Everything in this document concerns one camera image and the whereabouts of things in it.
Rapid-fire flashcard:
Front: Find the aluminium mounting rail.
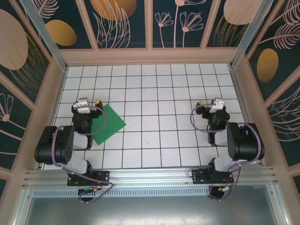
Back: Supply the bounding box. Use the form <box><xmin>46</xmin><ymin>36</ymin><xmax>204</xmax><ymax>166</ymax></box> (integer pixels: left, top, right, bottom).
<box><xmin>22</xmin><ymin>165</ymin><xmax>280</xmax><ymax>188</ymax></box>

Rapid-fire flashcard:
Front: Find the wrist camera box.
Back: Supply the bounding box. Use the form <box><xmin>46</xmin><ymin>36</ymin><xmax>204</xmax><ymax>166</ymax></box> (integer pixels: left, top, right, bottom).
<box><xmin>209</xmin><ymin>98</ymin><xmax>225</xmax><ymax>115</ymax></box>
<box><xmin>72</xmin><ymin>97</ymin><xmax>91</xmax><ymax>115</ymax></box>

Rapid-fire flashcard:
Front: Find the aluminium side rail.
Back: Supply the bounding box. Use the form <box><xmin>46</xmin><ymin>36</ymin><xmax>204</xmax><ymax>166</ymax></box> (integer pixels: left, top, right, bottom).
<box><xmin>35</xmin><ymin>66</ymin><xmax>69</xmax><ymax>171</ymax></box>
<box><xmin>227</xmin><ymin>64</ymin><xmax>265</xmax><ymax>167</ymax></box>

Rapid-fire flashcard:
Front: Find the aluminium corner post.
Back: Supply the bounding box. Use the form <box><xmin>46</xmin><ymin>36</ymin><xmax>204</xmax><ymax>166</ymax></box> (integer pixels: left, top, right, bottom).
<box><xmin>230</xmin><ymin>0</ymin><xmax>274</xmax><ymax>70</ymax></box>
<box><xmin>18</xmin><ymin>0</ymin><xmax>68</xmax><ymax>72</ymax></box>

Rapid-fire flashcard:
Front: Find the green paper sheet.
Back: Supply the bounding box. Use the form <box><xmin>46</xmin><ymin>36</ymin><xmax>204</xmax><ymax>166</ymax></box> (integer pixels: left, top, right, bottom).
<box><xmin>90</xmin><ymin>104</ymin><xmax>128</xmax><ymax>145</ymax></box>

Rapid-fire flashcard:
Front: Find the grey metal sheet panel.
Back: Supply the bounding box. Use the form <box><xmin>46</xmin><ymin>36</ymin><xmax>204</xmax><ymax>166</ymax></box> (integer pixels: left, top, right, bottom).
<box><xmin>22</xmin><ymin>196</ymin><xmax>281</xmax><ymax>225</ymax></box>

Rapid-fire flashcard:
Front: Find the purple camera cable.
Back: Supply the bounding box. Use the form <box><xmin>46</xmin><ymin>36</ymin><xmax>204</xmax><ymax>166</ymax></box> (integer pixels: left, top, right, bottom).
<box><xmin>190</xmin><ymin>104</ymin><xmax>263</xmax><ymax>202</ymax></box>
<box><xmin>52</xmin><ymin>105</ymin><xmax>116</xmax><ymax>205</ymax></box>

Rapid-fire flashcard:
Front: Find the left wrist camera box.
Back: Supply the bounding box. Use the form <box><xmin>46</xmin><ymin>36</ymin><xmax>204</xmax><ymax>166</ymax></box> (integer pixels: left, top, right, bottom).
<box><xmin>72</xmin><ymin>97</ymin><xmax>91</xmax><ymax>115</ymax></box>

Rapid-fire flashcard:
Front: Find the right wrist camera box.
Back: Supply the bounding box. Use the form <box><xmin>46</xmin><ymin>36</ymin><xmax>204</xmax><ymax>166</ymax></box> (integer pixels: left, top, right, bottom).
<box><xmin>209</xmin><ymin>98</ymin><xmax>225</xmax><ymax>115</ymax></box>

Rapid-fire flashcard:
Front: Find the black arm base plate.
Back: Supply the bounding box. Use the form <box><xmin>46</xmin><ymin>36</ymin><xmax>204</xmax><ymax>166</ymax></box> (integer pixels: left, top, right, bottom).
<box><xmin>67</xmin><ymin>170</ymin><xmax>111</xmax><ymax>187</ymax></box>
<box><xmin>191</xmin><ymin>168</ymin><xmax>235</xmax><ymax>185</ymax></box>

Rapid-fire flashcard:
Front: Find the slotted grey cable duct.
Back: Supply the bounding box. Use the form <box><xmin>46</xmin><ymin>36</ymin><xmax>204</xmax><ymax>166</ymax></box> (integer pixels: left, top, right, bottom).
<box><xmin>32</xmin><ymin>187</ymin><xmax>211</xmax><ymax>198</ymax></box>

